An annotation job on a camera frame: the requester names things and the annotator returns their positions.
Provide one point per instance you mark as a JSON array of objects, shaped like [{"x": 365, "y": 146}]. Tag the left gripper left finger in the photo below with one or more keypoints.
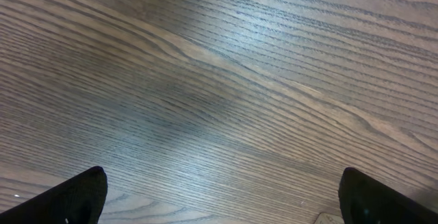
[{"x": 78, "y": 200}]

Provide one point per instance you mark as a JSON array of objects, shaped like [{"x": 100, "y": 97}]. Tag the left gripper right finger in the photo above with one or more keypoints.
[{"x": 364, "y": 200}]

